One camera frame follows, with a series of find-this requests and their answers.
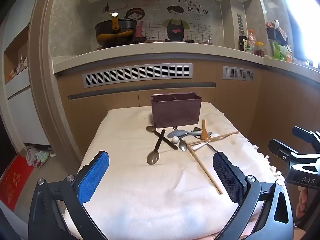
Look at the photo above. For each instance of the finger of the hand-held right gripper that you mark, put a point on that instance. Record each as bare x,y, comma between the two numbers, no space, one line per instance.
280,148
303,132

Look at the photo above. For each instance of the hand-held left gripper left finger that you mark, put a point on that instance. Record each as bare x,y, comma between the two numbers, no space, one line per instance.
93,177

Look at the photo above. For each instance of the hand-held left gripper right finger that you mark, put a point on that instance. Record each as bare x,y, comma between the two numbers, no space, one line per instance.
228,177

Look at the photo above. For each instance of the wooden chopstick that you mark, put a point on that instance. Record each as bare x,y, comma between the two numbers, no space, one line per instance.
205,171
201,145
225,135

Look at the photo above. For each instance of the brown soup spoon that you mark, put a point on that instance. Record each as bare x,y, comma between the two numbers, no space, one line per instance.
205,135

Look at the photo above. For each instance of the shiny metal spoon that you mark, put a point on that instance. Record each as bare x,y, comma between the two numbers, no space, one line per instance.
183,147

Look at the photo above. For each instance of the metal shovel-shaped spoon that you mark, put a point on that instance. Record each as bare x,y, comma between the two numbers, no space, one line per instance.
197,130

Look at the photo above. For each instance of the white plastic spoon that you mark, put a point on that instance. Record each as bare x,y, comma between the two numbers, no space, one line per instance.
175,140

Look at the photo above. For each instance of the purple plastic utensil holder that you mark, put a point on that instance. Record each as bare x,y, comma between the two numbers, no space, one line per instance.
175,112

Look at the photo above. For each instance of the person's right hand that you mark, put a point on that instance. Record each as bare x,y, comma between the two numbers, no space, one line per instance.
303,200

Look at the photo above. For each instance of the white woven cloth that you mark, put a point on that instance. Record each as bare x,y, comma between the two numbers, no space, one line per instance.
150,192

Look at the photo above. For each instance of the pile of slippers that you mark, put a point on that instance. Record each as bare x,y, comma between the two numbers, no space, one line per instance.
37,156

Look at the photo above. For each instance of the brown wooden cabinet front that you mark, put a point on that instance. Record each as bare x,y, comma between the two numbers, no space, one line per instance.
112,102

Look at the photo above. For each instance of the red floor mat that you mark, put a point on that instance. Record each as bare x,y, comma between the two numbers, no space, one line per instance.
12,182

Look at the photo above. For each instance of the short grey vent grille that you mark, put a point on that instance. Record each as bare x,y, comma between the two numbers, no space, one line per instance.
237,78

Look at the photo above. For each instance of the green plastic bag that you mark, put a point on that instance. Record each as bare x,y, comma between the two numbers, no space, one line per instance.
280,52

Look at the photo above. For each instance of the white storage cabinet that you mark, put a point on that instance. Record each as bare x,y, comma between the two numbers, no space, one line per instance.
25,117

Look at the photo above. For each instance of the clear jar with red contents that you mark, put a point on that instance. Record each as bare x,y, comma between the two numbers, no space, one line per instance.
259,50

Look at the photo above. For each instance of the long grey vent grille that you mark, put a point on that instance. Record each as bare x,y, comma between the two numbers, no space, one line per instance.
137,83

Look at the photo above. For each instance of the black kitchen rack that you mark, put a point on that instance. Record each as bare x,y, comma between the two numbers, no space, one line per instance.
275,32

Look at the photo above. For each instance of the black packet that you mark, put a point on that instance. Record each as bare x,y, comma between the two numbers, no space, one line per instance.
242,43

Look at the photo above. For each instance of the white kitchen countertop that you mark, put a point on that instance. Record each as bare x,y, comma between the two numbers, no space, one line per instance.
150,52

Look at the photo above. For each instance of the cartoon wall sticker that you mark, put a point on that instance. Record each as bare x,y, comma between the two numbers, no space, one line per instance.
175,27

